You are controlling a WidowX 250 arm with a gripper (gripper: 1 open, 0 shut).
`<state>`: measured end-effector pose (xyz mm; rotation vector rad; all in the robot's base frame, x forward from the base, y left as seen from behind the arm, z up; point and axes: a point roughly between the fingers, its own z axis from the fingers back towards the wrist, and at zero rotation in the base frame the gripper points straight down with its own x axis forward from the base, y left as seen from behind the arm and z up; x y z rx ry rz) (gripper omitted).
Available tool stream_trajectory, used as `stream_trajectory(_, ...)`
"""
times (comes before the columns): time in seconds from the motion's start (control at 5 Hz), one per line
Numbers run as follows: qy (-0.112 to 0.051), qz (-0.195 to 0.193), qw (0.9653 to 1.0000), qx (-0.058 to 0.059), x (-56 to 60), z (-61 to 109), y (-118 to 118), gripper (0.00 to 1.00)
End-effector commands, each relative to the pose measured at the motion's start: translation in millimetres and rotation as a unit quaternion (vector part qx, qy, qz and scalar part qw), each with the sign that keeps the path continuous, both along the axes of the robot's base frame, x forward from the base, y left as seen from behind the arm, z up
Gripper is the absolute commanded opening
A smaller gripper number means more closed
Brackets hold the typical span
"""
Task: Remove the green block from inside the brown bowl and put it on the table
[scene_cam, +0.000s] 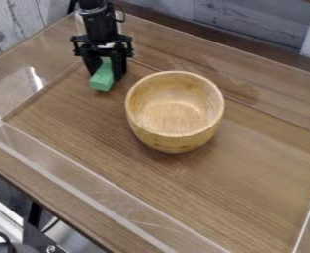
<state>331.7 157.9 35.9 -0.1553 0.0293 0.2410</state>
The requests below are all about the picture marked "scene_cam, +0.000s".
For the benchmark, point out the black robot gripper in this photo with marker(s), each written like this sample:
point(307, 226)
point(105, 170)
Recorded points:
point(103, 41)

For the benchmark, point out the green rectangular block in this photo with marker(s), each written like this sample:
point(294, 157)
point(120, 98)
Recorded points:
point(103, 79)

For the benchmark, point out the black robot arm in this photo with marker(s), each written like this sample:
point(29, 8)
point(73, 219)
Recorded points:
point(92, 4)

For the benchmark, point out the light wooden bowl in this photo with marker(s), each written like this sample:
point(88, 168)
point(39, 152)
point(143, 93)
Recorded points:
point(175, 108)

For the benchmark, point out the black table leg bracket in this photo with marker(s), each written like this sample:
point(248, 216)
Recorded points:
point(33, 236)

